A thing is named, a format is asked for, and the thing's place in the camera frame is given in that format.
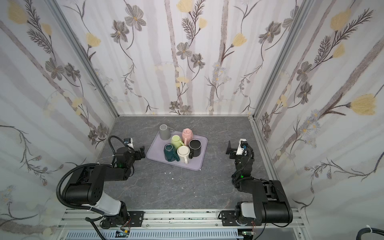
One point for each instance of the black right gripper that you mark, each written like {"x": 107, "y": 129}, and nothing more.
{"x": 234, "y": 152}

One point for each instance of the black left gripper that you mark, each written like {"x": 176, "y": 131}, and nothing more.
{"x": 138, "y": 153}

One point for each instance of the black ceramic mug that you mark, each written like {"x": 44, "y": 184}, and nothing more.
{"x": 195, "y": 148}

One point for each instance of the cream mug red inside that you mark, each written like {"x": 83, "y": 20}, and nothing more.
{"x": 183, "y": 153}

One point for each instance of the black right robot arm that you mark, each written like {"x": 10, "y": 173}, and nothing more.
{"x": 269, "y": 203}

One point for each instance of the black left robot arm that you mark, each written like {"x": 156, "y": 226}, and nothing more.
{"x": 83, "y": 187}

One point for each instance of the dark green ceramic mug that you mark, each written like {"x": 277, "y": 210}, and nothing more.
{"x": 171, "y": 154}

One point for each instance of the grey ceramic mug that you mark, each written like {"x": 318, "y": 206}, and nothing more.
{"x": 165, "y": 132}

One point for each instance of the light green ceramic mug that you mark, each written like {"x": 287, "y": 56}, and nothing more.
{"x": 176, "y": 142}

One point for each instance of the pink ceramic mug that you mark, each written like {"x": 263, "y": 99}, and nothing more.
{"x": 187, "y": 136}

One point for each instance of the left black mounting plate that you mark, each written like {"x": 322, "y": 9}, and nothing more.
{"x": 136, "y": 219}

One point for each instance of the black mounting plate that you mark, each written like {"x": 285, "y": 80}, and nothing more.
{"x": 136, "y": 219}
{"x": 228, "y": 218}

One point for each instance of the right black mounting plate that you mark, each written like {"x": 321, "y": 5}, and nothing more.
{"x": 228, "y": 218}

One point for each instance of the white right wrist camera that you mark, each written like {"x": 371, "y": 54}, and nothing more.
{"x": 242, "y": 148}

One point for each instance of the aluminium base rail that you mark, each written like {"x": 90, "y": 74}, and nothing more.
{"x": 151, "y": 220}

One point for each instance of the white slotted cable duct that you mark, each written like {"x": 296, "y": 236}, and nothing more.
{"x": 191, "y": 234}

